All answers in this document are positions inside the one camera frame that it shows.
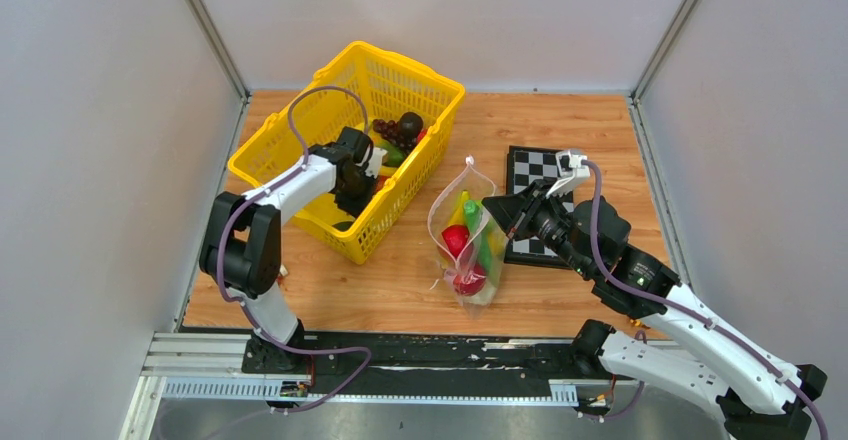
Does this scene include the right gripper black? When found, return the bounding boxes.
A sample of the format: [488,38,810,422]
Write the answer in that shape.
[481,179,593,278]

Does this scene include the yellow bell pepper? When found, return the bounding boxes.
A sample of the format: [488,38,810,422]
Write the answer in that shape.
[486,224,508,261]

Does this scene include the green cucumber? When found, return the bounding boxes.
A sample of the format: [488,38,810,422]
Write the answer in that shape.
[463,200,493,275]

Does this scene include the clear zip top bag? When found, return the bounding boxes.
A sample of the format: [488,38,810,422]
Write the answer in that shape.
[427,155,500,318]

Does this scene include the yellow banana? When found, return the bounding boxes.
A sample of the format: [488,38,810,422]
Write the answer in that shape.
[447,190,471,226]

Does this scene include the dark red pomegranate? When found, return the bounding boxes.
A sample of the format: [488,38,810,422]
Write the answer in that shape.
[441,224,470,258]

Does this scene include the red yellow apple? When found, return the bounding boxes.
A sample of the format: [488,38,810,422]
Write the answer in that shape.
[452,264,487,296]

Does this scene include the green lettuce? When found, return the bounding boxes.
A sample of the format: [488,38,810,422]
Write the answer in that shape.
[439,259,503,306]

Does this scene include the yellow plastic basket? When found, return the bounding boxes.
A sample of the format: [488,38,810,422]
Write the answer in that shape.
[228,41,465,264]

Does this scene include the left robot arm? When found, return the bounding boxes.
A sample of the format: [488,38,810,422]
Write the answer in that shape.
[198,127,382,373]

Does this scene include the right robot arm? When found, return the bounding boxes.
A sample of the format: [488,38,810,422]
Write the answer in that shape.
[482,186,829,439]

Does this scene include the black white checkerboard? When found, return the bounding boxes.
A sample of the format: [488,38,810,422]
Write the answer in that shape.
[504,145,568,269]

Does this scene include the red strawberry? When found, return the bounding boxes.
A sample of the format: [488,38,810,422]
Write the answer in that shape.
[416,128,428,144]

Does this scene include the orange green mango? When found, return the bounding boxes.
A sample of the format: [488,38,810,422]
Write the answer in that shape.
[377,140,407,168]

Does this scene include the dark avocado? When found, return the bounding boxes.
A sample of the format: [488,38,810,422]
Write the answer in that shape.
[397,112,424,140]

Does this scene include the dark red grapes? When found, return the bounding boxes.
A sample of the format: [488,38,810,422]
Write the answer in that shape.
[372,119,417,154]

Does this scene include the orange yellow toy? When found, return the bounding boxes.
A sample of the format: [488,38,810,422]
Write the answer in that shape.
[629,319,650,330]

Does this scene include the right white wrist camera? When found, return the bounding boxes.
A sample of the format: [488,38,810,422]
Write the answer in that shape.
[546,149,590,198]

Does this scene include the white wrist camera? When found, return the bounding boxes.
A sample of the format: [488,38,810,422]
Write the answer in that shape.
[546,149,590,198]
[365,147,387,178]

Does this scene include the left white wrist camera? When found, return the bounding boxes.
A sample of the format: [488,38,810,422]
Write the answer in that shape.
[365,147,387,178]

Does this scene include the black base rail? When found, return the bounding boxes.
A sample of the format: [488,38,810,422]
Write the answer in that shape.
[241,331,612,399]

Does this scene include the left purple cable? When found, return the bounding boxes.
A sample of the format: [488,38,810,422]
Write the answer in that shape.
[216,85,374,418]

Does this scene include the aluminium frame base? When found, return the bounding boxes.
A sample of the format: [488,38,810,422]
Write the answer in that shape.
[119,330,763,440]

